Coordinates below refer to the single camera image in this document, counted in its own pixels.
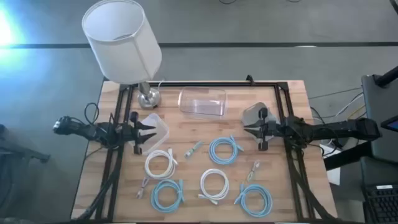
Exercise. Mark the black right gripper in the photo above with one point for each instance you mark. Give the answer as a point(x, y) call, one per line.
point(271, 129)

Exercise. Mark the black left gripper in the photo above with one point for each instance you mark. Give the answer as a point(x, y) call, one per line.
point(129, 133)

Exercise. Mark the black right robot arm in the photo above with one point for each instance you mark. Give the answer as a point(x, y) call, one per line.
point(335, 127)

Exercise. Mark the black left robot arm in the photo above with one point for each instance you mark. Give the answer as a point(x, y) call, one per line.
point(93, 132)

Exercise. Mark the translucent white plastic bin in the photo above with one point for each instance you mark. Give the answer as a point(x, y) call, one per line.
point(159, 137)

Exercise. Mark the clear plastic container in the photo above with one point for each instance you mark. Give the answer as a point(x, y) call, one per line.
point(202, 104)

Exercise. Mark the white shade table lamp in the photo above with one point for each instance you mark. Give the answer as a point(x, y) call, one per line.
point(121, 46)

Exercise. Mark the white paper sheet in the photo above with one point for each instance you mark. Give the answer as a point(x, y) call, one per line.
point(332, 174)

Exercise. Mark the black floor stand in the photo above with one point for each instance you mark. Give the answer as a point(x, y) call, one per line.
point(18, 149)

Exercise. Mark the grey cart top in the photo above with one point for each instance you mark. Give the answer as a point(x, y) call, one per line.
point(379, 109)

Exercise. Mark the blue lit screen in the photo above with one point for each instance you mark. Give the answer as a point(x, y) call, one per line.
point(392, 124)

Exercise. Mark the black pole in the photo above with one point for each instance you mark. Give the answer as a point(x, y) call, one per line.
point(387, 76)

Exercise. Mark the black keyboard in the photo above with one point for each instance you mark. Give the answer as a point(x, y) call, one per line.
point(382, 205)

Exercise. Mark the black clamp on frame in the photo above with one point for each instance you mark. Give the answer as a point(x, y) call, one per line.
point(249, 79)

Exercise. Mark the black aluminium rig frame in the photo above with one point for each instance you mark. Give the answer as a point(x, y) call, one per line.
point(217, 84)

